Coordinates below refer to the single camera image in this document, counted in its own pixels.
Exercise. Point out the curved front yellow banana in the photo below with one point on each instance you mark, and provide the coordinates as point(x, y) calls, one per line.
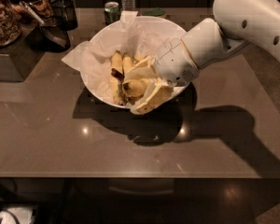
point(134, 88)

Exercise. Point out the white paper liner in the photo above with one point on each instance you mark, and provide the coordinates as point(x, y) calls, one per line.
point(132, 34)

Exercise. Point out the green soda can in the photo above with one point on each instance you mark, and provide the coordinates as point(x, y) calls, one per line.
point(111, 11)

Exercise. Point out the black scoop tray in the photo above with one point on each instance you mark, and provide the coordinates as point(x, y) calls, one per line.
point(55, 39)

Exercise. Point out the black mesh cup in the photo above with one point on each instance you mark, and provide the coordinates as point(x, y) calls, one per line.
point(65, 12)

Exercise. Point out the white bowl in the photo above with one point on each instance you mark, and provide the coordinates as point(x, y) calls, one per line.
point(117, 64)

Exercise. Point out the left yellow banana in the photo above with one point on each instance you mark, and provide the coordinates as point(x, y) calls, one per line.
point(116, 77)

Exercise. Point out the dark green lid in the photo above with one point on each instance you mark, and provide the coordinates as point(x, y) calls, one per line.
point(155, 12)

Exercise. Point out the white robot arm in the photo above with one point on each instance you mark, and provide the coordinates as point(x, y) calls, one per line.
point(236, 23)

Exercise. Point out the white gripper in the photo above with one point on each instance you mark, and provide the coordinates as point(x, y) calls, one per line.
point(174, 62)

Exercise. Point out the grey metal box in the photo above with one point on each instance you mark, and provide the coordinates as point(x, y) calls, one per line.
point(18, 59)

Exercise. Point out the dark snack container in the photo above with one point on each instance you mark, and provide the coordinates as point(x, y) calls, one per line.
point(42, 8)

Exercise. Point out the upright middle yellow banana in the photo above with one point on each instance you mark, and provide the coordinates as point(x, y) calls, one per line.
point(127, 63)

